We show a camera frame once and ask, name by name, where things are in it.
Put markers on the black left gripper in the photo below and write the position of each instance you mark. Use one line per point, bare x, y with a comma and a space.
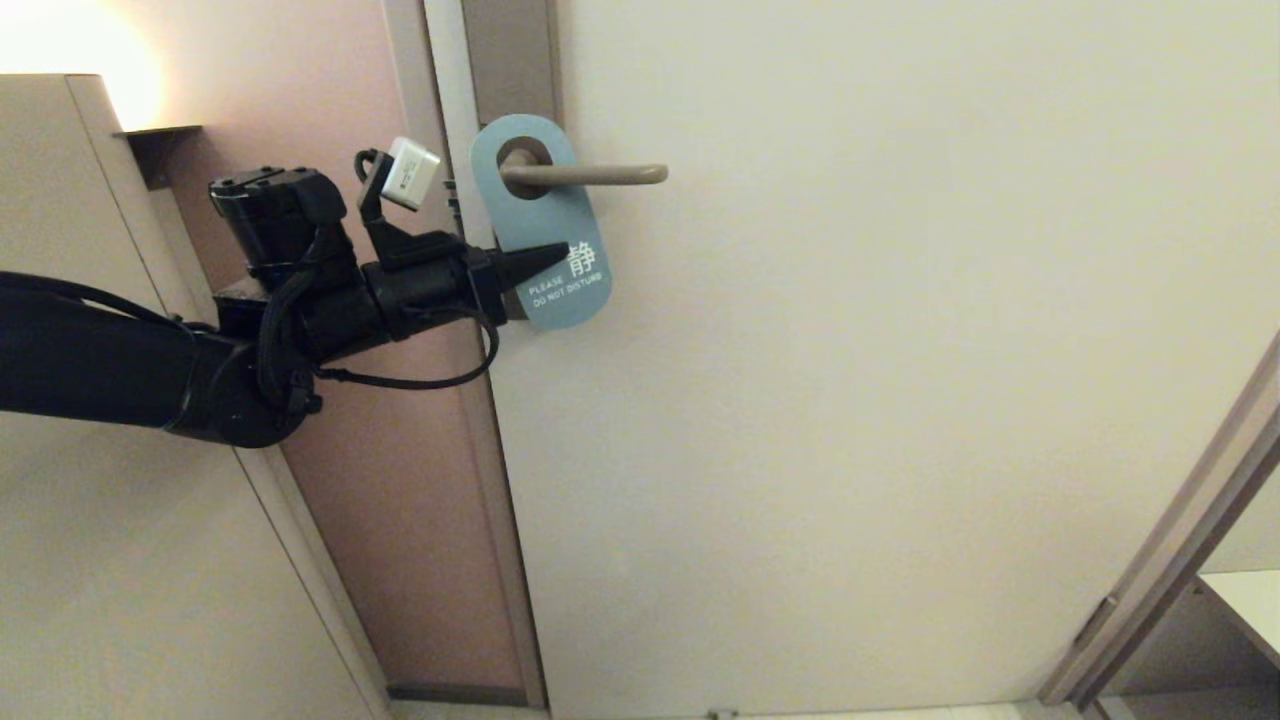
430, 285

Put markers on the blue and white door hanger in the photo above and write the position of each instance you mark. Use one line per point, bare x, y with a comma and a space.
545, 215

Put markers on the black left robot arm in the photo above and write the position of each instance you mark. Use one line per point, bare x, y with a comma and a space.
100, 360

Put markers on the metal door latch bolt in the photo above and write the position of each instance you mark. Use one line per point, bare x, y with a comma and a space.
453, 198

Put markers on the bronze door lock plate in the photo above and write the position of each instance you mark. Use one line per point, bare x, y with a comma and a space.
510, 60

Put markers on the white room door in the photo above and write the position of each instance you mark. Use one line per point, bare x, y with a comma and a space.
800, 600

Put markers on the beige cabinet panel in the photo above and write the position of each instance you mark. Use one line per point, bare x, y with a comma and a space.
100, 600

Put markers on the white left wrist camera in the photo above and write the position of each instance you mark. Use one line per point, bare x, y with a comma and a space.
412, 175

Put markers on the dark wall lamp fixture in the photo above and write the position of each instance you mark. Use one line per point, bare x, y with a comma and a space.
160, 148

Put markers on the small metal frame hinge plate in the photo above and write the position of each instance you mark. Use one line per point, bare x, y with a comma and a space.
1096, 622

